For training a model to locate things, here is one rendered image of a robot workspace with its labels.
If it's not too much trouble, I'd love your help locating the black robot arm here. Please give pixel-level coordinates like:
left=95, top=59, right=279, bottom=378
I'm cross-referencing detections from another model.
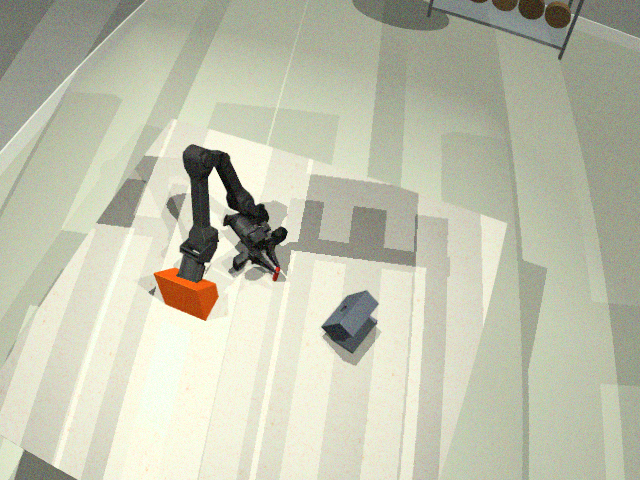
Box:
left=176, top=144, right=271, bottom=283

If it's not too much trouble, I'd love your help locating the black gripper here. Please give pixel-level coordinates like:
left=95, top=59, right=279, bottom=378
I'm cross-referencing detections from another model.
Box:
left=232, top=224, right=288, bottom=273

